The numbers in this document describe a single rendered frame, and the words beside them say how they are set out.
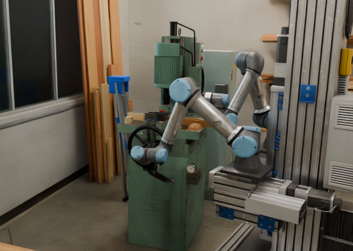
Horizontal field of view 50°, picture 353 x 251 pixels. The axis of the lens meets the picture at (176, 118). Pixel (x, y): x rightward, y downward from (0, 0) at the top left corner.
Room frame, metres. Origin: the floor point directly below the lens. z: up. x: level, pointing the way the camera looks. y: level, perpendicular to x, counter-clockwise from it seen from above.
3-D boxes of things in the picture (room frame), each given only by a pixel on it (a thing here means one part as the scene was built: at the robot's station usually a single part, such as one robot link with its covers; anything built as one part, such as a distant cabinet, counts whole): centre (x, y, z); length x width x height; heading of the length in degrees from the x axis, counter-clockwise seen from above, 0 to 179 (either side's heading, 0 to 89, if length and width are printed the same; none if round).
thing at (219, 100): (2.37, -0.27, 1.12); 0.11 x 0.08 x 0.09; 73
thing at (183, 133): (2.57, 0.12, 0.87); 0.61 x 0.30 x 0.06; 73
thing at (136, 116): (2.69, 0.08, 0.93); 0.60 x 0.02 x 0.05; 73
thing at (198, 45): (2.94, -0.15, 1.40); 0.10 x 0.06 x 0.16; 163
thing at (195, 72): (2.83, -0.13, 1.23); 0.09 x 0.08 x 0.15; 163
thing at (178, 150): (2.79, 0.04, 0.76); 0.57 x 0.45 x 0.09; 163
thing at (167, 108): (2.69, 0.07, 0.99); 0.14 x 0.07 x 0.09; 163
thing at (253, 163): (1.95, -0.39, 0.87); 0.15 x 0.15 x 0.10
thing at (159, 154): (1.99, 0.10, 0.87); 0.11 x 0.11 x 0.08; 73
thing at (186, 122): (2.64, -0.01, 0.92); 0.54 x 0.02 x 0.04; 73
